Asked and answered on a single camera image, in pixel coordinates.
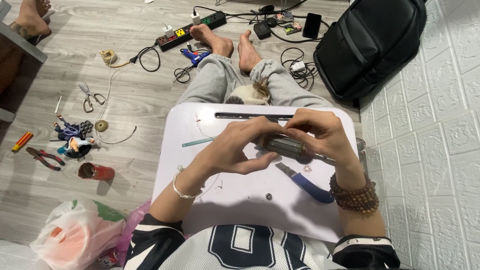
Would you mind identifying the red cylinder can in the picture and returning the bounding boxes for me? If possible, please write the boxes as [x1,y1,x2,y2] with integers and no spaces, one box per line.
[77,162,116,182]

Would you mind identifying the black and white jersey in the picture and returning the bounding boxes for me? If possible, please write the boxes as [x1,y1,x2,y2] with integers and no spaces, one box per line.
[123,213,401,270]

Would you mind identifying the small black speaker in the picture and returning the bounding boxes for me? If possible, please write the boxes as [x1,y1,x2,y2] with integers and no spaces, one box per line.
[253,20,272,40]

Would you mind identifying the red handled pliers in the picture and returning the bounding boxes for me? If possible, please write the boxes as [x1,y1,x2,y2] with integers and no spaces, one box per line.
[25,146,66,172]

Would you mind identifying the white and brown cat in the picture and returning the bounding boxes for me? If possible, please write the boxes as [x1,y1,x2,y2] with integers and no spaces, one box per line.
[225,79,272,106]

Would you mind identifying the toy figurine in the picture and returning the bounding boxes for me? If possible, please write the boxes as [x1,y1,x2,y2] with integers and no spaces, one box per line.
[52,114,97,159]

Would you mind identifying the grey furniture board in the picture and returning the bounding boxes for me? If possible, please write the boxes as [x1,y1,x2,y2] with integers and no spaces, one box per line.
[0,0,49,65]

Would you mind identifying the white lap desk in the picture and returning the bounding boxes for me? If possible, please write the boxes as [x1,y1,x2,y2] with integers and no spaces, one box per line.
[151,103,363,244]

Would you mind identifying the person's right hand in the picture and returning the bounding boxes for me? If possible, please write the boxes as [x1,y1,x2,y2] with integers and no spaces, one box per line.
[284,108,358,170]

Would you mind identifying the pink plastic bag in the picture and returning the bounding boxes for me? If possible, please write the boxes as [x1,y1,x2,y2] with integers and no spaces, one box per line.
[114,199,153,265]

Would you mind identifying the grey motor armature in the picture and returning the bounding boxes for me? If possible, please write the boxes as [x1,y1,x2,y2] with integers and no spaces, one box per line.
[258,133,337,166]

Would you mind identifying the white plastic bag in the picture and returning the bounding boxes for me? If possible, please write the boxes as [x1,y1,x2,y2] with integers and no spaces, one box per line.
[29,198,127,270]

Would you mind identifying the long white cable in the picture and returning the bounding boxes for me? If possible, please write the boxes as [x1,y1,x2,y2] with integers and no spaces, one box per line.
[93,21,168,145]

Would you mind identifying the metal scissors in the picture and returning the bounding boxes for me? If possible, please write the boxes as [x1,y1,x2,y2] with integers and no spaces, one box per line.
[77,82,107,114]

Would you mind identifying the brown bead bracelet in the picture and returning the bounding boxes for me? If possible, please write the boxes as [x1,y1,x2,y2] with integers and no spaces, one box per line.
[329,172,380,215]

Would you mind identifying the black power strip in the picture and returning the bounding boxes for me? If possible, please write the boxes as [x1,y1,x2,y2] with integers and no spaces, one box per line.
[155,11,227,52]

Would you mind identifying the blue glue gun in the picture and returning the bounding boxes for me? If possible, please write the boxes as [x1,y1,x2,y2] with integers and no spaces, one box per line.
[180,47,211,68]

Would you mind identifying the black glue gun cable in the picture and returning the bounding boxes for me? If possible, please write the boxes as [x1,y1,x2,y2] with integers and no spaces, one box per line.
[173,64,196,84]

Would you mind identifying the black phone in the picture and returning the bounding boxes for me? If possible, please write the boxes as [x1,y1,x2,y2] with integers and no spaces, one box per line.
[302,12,323,40]

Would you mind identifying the red and yellow screwdriver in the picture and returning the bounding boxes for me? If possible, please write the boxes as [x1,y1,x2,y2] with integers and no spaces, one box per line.
[11,131,34,154]

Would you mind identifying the blue utility knife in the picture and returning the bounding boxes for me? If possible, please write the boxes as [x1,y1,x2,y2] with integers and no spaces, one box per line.
[275,162,335,205]

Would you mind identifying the black cable with plug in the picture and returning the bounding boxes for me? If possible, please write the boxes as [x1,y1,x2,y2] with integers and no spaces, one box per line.
[129,44,161,73]

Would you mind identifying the tangle of black cables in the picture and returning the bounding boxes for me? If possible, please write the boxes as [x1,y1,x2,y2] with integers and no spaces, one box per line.
[280,46,320,92]

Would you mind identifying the teal metal strip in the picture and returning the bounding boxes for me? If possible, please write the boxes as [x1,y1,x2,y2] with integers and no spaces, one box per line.
[182,136,217,148]

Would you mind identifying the person's left hand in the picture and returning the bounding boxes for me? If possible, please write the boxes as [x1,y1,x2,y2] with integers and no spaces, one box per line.
[202,116,290,177]

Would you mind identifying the black backpack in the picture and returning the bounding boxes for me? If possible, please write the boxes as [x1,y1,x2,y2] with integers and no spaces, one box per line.
[313,0,428,103]

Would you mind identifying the silver bracelet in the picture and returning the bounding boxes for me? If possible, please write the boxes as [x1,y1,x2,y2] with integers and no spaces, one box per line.
[172,166,206,200]

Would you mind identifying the person's legs in grey trousers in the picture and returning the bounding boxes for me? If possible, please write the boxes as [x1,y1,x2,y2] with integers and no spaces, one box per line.
[177,23,334,109]

